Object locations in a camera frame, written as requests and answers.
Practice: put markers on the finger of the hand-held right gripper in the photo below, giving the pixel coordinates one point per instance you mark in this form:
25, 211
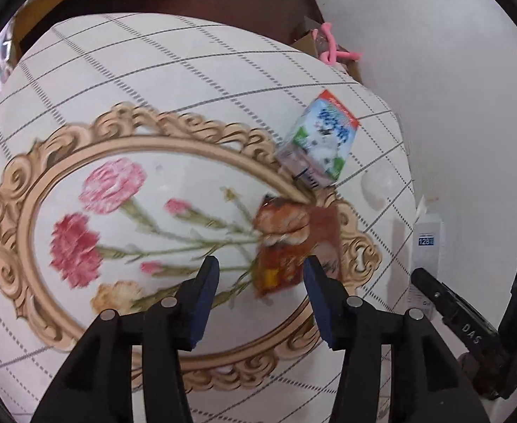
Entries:
439, 295

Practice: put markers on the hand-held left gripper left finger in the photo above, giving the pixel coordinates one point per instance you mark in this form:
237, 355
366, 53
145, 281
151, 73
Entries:
203, 304

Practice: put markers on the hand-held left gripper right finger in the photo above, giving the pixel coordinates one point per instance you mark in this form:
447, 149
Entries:
320, 304

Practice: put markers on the brown snack packet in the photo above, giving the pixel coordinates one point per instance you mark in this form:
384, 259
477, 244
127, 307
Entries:
293, 246

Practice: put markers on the white box with blue label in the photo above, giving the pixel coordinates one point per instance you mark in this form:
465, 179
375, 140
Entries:
428, 251

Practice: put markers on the blue white milk carton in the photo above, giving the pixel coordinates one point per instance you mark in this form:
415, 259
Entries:
320, 145

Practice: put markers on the table with patterned tablecloth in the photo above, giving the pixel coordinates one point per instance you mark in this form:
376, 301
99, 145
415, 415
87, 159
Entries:
175, 97

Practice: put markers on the pink toy on cardboard box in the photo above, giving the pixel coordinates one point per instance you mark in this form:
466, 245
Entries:
324, 48

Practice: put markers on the pink plush toy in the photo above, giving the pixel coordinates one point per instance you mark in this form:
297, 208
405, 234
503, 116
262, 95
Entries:
333, 46

